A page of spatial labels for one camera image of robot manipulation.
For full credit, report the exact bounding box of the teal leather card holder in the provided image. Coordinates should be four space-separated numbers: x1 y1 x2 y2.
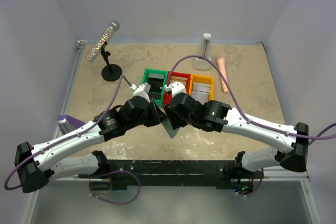
162 119 179 139

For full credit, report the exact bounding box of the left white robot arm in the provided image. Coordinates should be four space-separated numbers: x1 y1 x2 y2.
14 96 167 193

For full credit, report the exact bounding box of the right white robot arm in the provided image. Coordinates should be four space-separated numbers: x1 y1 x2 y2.
164 93 308 178

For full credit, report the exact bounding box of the white cards stack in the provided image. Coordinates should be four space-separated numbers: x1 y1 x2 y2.
191 82 211 103

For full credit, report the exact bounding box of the black cards stack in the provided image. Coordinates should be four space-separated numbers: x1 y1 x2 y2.
147 73 164 100

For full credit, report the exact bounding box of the gold cards stack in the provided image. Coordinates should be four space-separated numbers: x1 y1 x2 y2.
169 76 188 87

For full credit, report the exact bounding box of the red plastic bin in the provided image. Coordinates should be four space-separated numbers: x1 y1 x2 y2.
162 72 191 106

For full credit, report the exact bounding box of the yellow plastic bin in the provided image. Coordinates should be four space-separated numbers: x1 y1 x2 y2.
188 74 215 103

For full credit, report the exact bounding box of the green plastic bin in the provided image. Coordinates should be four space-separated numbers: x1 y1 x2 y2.
142 68 167 106

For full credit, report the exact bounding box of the black microphone stand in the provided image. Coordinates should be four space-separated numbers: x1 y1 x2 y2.
100 42 122 82

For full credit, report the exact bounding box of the white metronome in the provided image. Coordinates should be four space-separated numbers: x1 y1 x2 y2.
194 33 212 71

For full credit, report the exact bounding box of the pink flashlight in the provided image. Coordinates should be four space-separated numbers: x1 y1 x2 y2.
216 58 228 93

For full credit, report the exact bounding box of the purple block fixture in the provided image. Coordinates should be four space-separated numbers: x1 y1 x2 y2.
57 115 85 135

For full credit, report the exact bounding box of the glitter silver microphone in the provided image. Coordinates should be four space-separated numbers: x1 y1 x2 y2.
85 20 120 63

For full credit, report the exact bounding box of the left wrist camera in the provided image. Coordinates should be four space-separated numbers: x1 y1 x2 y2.
133 82 151 102

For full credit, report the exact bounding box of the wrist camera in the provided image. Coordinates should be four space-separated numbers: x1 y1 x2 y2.
133 82 151 102
164 81 187 97

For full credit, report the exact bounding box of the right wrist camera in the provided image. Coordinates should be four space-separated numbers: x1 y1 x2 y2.
164 81 187 97

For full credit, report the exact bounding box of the purple cable loop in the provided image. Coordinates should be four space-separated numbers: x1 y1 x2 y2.
88 170 141 204

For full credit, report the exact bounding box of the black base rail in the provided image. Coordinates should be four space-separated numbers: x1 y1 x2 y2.
79 160 264 190

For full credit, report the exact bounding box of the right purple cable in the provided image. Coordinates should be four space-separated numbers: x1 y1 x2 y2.
165 55 336 141

